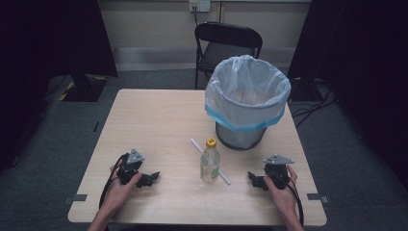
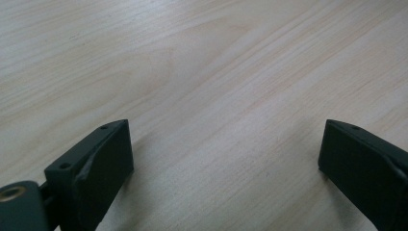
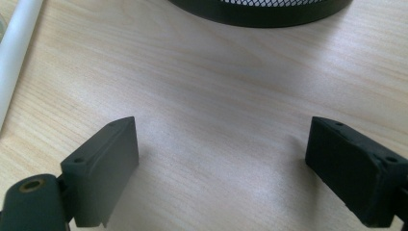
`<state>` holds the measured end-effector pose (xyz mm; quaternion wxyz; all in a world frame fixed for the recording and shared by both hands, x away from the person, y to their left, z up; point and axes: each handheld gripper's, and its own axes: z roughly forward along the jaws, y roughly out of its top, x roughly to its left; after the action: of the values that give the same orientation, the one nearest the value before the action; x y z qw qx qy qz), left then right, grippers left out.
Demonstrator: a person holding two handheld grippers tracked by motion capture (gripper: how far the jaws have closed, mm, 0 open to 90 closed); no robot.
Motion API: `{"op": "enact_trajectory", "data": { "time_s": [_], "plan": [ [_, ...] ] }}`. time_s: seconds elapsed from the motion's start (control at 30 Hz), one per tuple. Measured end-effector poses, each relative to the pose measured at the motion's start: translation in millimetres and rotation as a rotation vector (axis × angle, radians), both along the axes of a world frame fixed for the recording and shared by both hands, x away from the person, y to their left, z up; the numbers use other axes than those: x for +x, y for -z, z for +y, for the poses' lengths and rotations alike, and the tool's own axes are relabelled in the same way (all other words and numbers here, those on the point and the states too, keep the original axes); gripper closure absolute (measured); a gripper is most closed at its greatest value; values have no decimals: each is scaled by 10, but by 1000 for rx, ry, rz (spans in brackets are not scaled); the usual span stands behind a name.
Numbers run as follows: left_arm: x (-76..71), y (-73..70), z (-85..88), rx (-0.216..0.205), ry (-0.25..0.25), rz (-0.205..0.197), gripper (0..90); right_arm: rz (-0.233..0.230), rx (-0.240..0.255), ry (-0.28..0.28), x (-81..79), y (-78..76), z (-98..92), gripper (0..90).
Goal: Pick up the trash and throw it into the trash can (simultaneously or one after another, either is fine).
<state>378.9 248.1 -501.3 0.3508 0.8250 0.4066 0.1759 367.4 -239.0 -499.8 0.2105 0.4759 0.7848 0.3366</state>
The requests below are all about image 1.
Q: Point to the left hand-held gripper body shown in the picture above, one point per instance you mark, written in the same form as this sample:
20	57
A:
133	160

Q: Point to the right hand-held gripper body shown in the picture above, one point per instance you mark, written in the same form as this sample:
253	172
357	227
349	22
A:
277	170

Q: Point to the metal mesh trash bin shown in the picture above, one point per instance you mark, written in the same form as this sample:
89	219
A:
239	138

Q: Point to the clear bottle with yellow cap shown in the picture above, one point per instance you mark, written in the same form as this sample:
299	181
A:
210	163

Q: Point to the white plastic straw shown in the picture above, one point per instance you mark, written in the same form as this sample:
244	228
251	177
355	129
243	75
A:
197	146

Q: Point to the trash bin with white bag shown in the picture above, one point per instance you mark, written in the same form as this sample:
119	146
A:
245	109

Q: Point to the person's right hand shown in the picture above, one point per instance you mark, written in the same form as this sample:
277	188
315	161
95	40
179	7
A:
284	200

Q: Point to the person's left hand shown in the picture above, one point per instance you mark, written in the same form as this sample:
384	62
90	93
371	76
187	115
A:
117	194

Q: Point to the black stand base striped tape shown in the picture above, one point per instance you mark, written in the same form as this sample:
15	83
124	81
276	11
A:
81	89

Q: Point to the black curtain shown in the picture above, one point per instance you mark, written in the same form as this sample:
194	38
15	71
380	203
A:
362	48
48	48

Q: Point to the black folding chair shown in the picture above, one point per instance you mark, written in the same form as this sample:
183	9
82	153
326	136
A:
224	35

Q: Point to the wall socket with yellow label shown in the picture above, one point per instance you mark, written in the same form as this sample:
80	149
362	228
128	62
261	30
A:
194	5

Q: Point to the white wall socket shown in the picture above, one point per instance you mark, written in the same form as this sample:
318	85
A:
205	5

